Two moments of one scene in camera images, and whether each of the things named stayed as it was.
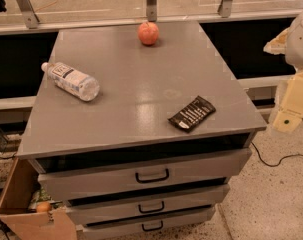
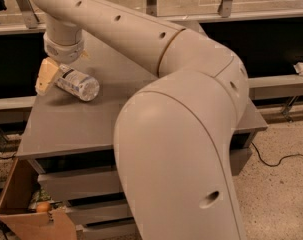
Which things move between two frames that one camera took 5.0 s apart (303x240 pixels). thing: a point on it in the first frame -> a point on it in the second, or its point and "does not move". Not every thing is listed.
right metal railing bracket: [224, 8] does not move
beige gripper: [300, 42] -> [62, 50]
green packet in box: [42, 195] does not move
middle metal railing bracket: [152, 2] does not move
